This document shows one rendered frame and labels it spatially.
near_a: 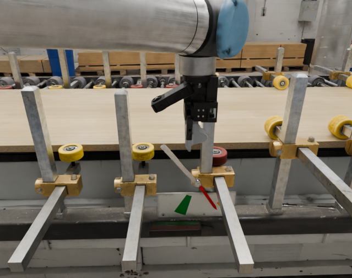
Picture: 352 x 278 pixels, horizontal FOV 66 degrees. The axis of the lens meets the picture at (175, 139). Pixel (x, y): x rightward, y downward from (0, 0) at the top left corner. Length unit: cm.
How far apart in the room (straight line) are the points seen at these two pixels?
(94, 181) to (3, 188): 38
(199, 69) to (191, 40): 24
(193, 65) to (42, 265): 130
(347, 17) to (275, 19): 428
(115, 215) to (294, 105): 67
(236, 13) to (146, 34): 16
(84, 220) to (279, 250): 99
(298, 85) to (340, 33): 381
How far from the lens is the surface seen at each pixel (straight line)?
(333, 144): 117
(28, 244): 76
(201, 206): 93
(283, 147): 88
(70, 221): 101
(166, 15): 36
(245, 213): 100
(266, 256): 155
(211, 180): 88
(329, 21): 463
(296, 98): 84
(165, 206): 93
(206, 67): 64
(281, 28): 883
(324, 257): 171
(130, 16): 33
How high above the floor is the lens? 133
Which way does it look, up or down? 25 degrees down
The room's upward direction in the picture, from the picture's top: straight up
